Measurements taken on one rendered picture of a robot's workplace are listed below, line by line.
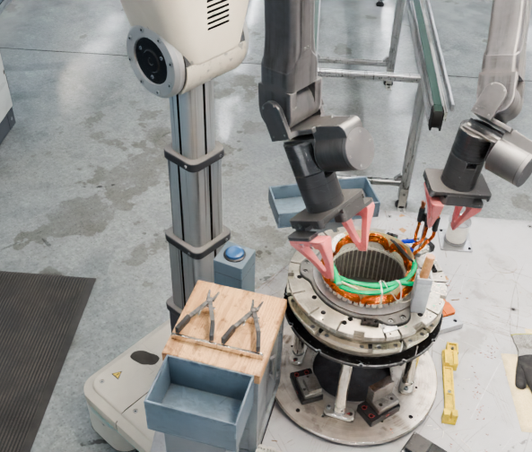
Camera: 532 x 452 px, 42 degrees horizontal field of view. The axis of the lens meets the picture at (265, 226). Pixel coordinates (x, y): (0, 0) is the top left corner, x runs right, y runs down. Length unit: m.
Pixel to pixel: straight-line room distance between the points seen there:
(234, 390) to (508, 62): 0.74
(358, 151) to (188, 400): 0.64
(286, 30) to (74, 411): 1.93
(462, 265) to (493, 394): 0.42
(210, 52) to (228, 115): 2.59
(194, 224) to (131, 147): 2.11
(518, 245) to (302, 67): 1.29
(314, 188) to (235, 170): 2.59
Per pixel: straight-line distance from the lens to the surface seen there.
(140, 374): 2.32
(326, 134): 0.92
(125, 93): 4.25
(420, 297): 1.35
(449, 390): 1.67
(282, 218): 1.61
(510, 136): 1.13
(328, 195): 0.98
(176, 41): 1.36
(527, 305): 1.93
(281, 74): 0.91
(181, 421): 1.27
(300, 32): 0.90
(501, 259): 2.03
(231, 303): 1.39
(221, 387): 1.33
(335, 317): 1.34
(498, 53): 1.15
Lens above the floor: 2.08
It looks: 40 degrees down
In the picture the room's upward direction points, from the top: 2 degrees clockwise
